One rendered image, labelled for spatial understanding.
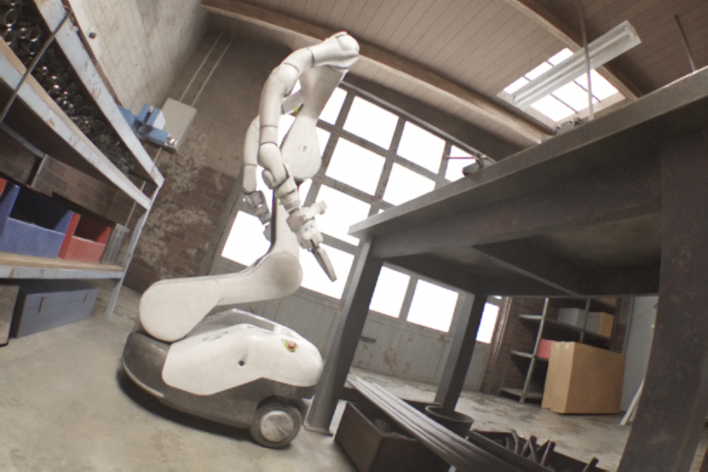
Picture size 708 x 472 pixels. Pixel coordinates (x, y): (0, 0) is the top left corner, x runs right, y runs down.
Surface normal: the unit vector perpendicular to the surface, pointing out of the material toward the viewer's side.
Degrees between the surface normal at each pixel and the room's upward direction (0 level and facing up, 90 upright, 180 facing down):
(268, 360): 90
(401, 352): 90
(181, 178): 90
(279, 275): 90
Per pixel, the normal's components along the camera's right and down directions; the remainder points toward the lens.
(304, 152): 0.41, -0.15
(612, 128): -0.90, -0.37
